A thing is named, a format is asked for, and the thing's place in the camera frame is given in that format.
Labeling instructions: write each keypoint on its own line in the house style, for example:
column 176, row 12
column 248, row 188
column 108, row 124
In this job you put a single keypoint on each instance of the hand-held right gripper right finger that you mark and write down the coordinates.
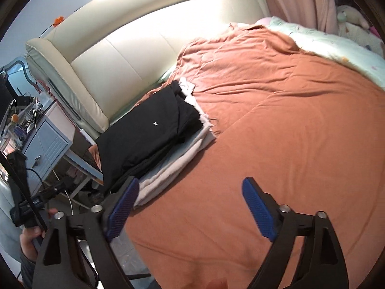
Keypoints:
column 258, row 207

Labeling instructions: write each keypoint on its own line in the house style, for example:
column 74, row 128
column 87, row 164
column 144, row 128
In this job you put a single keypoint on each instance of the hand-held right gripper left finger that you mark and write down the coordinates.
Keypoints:
column 123, row 207

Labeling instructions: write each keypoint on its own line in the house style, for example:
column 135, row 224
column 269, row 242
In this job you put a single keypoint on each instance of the black shirt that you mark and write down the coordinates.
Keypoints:
column 144, row 135

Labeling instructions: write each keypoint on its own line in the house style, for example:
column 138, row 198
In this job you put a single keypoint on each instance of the person's left forearm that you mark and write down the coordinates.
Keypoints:
column 27, row 269

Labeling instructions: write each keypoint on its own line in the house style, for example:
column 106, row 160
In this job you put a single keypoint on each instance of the person's left hand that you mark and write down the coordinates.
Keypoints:
column 30, row 243

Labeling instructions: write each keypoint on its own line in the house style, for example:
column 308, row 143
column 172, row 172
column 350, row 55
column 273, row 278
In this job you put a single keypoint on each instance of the blue and pink nightstand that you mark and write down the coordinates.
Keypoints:
column 48, row 144

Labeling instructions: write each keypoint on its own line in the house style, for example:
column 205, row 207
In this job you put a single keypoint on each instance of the white folded garment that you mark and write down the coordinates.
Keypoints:
column 180, row 159

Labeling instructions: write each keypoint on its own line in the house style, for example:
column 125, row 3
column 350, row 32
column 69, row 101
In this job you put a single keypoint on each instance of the small orange toy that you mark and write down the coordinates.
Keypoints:
column 13, row 117

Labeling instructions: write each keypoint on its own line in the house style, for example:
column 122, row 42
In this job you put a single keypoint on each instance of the orange blanket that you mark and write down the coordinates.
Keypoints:
column 270, row 111

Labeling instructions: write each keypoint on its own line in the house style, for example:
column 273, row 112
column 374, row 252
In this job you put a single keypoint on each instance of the grey framed mirror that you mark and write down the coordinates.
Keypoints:
column 18, row 66

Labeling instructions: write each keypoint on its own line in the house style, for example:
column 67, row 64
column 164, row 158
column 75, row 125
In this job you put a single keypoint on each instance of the cream padded headboard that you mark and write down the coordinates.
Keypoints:
column 135, row 51

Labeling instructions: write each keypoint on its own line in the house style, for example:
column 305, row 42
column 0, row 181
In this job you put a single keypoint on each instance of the white printed quilt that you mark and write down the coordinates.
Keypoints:
column 331, row 45

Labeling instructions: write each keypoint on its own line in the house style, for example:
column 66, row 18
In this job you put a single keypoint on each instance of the orange artificial flower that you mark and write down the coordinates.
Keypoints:
column 58, row 20

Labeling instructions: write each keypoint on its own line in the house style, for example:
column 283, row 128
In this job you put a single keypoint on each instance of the pink curtain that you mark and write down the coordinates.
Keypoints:
column 300, row 0

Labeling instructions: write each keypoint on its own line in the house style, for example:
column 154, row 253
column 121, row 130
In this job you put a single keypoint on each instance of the cream plush toy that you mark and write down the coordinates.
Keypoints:
column 352, row 16

